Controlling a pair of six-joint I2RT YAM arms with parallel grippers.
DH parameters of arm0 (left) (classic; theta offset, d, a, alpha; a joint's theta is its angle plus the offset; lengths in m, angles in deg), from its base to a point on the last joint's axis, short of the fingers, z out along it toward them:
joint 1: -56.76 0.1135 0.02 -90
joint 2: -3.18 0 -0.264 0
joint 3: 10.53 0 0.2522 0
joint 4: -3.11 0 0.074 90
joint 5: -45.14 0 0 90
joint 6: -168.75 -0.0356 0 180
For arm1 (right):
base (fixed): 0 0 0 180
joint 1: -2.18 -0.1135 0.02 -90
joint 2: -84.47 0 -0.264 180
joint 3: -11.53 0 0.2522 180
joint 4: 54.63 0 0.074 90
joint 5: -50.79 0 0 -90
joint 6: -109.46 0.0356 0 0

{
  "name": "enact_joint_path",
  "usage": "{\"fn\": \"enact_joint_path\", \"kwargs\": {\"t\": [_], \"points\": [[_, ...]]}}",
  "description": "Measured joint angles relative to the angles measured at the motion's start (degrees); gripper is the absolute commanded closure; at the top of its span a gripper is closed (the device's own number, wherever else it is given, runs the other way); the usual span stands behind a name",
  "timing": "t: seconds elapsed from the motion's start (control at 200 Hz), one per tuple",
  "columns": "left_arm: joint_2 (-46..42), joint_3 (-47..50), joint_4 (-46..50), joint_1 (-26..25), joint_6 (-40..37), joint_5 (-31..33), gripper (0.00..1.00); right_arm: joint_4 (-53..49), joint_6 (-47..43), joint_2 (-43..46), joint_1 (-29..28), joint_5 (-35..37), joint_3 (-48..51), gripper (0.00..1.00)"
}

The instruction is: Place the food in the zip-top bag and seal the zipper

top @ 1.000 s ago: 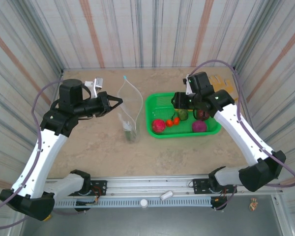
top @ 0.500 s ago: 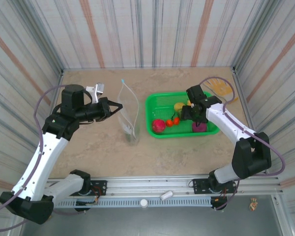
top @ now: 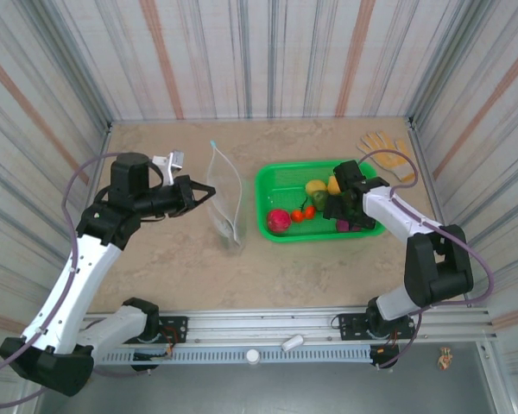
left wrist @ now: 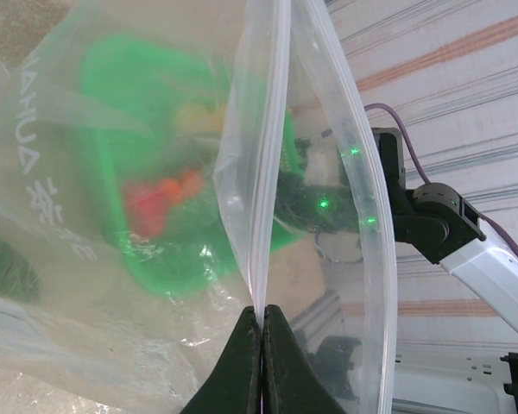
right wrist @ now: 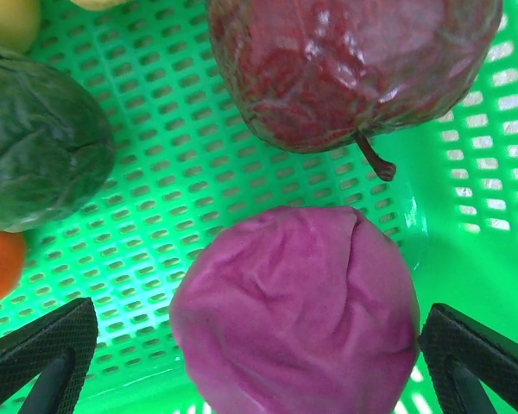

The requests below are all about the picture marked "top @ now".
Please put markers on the pink-red toy fruit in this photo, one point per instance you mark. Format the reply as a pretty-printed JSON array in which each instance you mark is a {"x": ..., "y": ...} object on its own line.
[{"x": 278, "y": 221}]

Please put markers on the aluminium mounting rail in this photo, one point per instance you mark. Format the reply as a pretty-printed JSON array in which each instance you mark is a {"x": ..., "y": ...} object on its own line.
[{"x": 263, "y": 321}]

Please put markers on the yellow toy lemon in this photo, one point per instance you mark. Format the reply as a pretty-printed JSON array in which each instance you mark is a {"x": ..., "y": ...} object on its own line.
[{"x": 315, "y": 186}]

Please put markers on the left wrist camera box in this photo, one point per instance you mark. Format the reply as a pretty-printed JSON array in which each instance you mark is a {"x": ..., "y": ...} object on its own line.
[{"x": 172, "y": 161}]

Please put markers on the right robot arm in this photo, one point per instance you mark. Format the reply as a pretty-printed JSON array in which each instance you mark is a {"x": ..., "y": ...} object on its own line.
[{"x": 436, "y": 267}]

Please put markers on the olive green toy avocado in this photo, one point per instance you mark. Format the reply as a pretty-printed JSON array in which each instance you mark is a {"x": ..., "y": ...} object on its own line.
[{"x": 320, "y": 199}]

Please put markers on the white round cap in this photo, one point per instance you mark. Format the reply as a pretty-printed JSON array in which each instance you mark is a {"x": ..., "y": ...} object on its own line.
[{"x": 252, "y": 356}]

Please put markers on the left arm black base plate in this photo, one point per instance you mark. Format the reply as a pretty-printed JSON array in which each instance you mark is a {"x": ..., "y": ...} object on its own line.
[{"x": 177, "y": 328}]

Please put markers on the clear zip-top bag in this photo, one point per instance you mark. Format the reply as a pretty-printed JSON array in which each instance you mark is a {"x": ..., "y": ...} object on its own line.
[{"x": 224, "y": 194}]

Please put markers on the purple toy cabbage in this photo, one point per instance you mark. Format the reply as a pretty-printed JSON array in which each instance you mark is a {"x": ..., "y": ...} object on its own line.
[{"x": 343, "y": 226}]

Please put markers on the small white plastic piece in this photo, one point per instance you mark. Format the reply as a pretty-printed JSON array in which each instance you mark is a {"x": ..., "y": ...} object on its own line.
[{"x": 292, "y": 342}]

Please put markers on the yellow-palmed work glove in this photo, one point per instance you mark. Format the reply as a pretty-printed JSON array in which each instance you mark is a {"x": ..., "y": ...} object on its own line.
[{"x": 390, "y": 164}]

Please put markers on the green plastic basket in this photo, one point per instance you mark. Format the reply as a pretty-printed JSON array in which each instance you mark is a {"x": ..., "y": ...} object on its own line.
[{"x": 285, "y": 177}]

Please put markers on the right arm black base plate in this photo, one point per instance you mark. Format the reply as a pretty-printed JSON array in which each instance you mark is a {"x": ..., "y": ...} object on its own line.
[{"x": 349, "y": 323}]

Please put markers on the small colourful figurine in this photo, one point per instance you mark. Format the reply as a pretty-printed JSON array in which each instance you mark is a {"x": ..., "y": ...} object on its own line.
[{"x": 444, "y": 359}]

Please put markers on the orange-yellow toy fruit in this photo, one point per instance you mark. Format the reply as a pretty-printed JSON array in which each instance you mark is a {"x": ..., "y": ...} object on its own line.
[{"x": 333, "y": 186}]

